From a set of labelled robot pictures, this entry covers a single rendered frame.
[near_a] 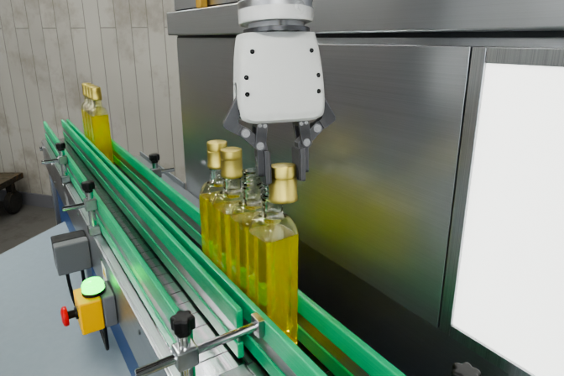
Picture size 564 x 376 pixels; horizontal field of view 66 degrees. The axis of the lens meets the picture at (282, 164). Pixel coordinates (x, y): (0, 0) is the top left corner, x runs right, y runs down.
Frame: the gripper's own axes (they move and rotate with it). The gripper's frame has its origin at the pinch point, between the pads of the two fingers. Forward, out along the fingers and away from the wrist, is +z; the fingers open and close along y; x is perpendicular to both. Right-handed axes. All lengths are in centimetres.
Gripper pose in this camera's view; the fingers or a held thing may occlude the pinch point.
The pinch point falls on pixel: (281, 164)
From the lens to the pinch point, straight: 51.5
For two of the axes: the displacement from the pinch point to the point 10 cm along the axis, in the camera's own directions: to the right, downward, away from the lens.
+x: 2.7, 1.7, -9.5
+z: 0.4, 9.8, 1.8
